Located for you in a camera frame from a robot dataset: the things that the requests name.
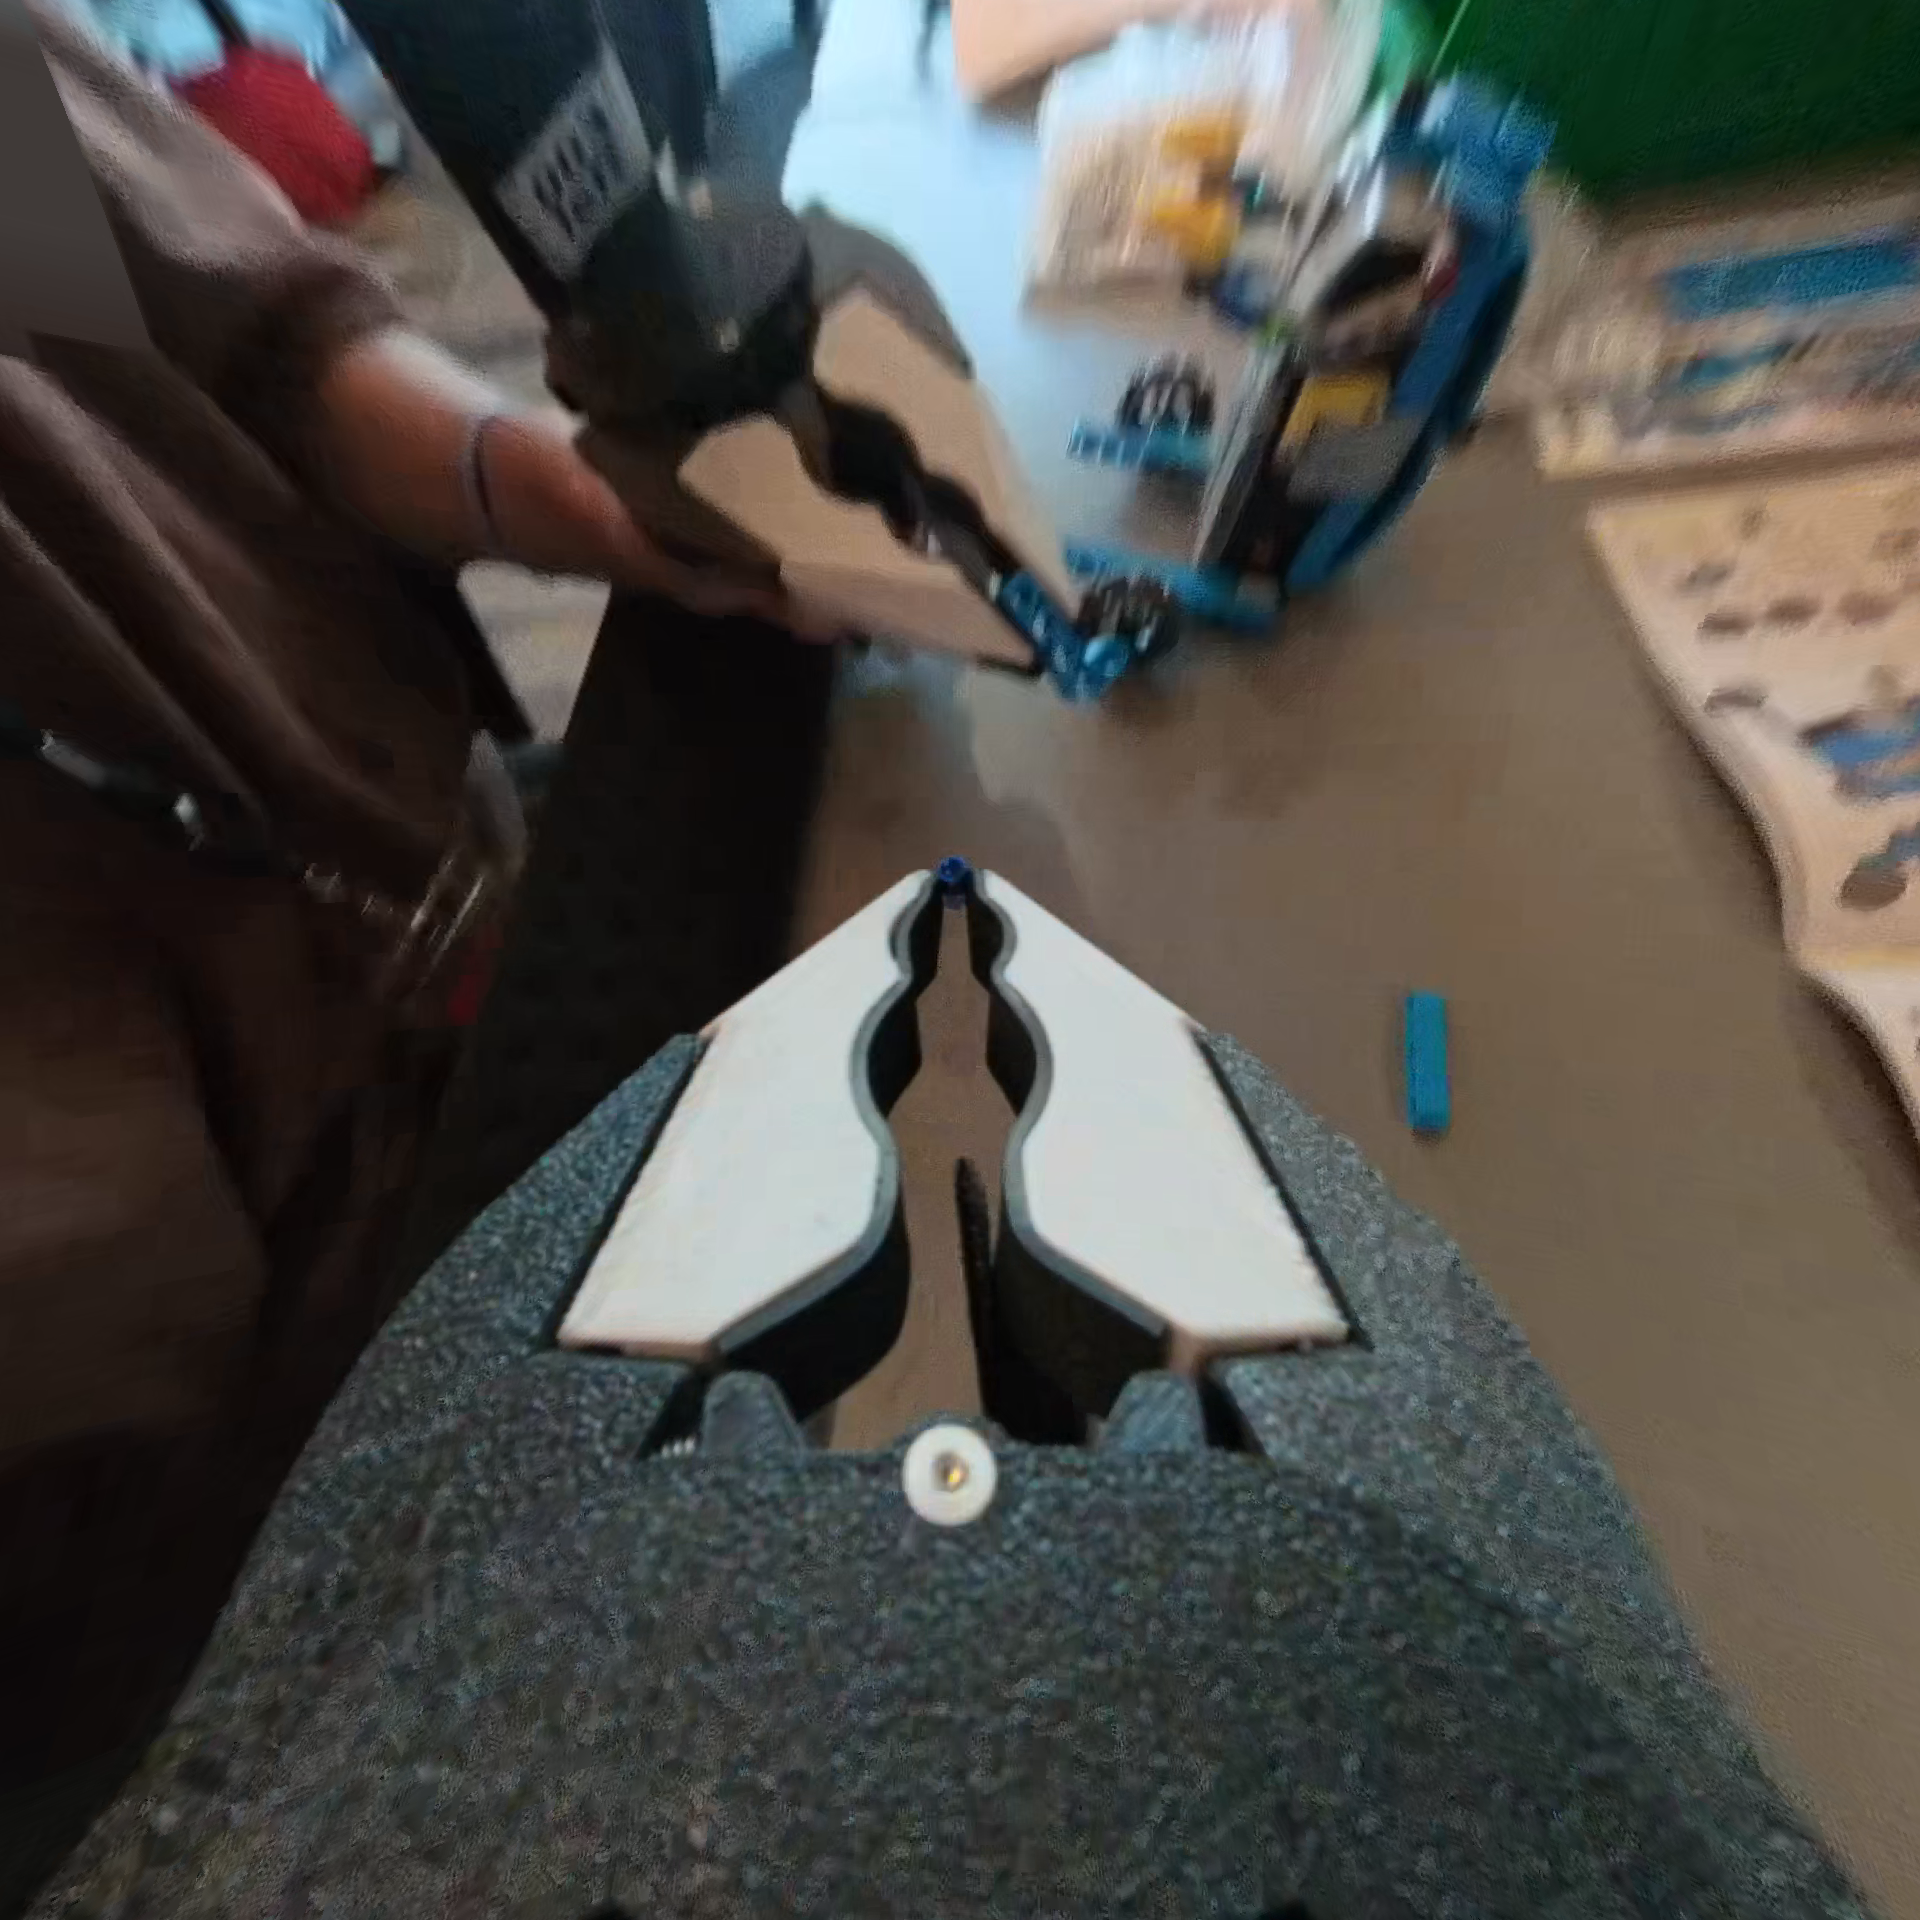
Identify green plastic item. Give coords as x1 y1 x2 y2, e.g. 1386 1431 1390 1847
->
1389 0 1920 199

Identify grey desk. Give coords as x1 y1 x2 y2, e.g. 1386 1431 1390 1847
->
770 58 1920 1920

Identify white blue printed sheet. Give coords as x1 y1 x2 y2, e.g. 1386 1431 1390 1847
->
1527 225 1920 484

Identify person's black trousers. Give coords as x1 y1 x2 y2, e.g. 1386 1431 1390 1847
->
435 589 846 1291

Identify black strap with metal clip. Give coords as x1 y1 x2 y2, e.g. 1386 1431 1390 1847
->
0 717 502 977

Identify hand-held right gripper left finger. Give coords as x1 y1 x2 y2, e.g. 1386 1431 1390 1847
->
557 868 939 1422

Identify open instruction booklet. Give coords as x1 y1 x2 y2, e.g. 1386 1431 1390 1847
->
1586 460 1920 1142

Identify person's left hand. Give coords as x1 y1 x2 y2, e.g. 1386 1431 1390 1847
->
511 427 868 646

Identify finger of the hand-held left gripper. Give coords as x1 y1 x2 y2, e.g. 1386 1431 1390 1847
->
673 408 1041 672
808 281 1084 633

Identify blue brick robot model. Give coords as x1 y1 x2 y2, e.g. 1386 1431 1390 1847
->
1053 74 1551 707

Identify red bag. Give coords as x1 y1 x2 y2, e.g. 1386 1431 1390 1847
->
179 44 378 229

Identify person in brown clothes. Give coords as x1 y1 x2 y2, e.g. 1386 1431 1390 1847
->
0 0 536 1876

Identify person's left forearm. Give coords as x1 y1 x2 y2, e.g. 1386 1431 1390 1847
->
302 329 518 568

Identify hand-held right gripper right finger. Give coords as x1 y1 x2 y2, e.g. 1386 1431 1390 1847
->
960 868 1350 1447

